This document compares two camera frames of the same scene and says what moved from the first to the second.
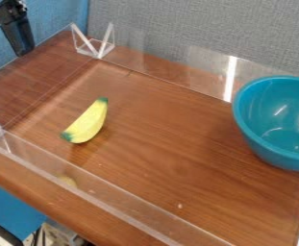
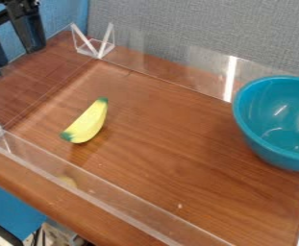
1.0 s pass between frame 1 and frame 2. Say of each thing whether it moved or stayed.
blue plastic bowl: stayed
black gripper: moved
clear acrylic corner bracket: stayed
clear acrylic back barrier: stayed
